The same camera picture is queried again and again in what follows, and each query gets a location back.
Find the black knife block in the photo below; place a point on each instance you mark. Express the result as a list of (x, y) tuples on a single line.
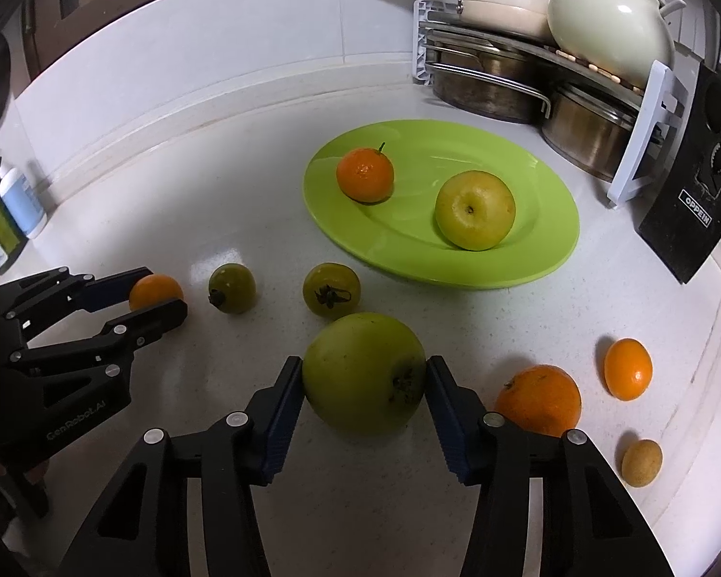
[(691, 210)]

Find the wide steel pot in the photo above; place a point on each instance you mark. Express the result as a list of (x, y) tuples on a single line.
[(486, 93)]

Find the yellow-green apple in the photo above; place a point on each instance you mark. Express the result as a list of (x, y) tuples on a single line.
[(474, 210)]

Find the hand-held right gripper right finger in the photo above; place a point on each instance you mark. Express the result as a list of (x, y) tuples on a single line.
[(450, 427)]

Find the large green apple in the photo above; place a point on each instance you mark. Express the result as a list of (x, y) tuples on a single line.
[(363, 372)]

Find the small brown longan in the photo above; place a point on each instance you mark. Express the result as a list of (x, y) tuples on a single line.
[(641, 463)]

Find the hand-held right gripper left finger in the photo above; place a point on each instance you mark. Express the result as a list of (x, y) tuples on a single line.
[(282, 418)]

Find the small round orange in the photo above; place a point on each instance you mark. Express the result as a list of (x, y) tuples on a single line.
[(156, 288)]

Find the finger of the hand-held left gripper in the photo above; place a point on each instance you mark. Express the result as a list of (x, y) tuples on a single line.
[(111, 289), (156, 315)]

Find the wooden bead trivet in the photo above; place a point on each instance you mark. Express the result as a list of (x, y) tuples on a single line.
[(601, 74)]

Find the cream ceramic pot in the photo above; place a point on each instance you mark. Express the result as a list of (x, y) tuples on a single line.
[(613, 18)]

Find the large orange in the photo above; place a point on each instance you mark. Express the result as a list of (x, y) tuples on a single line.
[(538, 400)]

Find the white and grey pot rack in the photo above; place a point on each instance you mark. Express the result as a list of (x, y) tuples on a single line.
[(643, 132)]

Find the orange tangerine with stem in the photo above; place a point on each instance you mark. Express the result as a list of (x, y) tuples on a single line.
[(365, 173)]

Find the green oval plate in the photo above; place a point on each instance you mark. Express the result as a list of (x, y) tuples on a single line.
[(456, 144)]

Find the white bottle with blue label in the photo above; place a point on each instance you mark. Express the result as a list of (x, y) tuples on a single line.
[(21, 204)]

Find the green tomato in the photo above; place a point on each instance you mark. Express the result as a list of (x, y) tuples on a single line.
[(331, 289), (232, 288)]

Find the green bottle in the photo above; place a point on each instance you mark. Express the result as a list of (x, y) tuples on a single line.
[(3, 237)]

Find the small oval orange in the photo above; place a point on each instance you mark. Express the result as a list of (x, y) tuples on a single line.
[(628, 368)]

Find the tall steel pot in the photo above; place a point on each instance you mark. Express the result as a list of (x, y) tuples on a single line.
[(589, 129)]

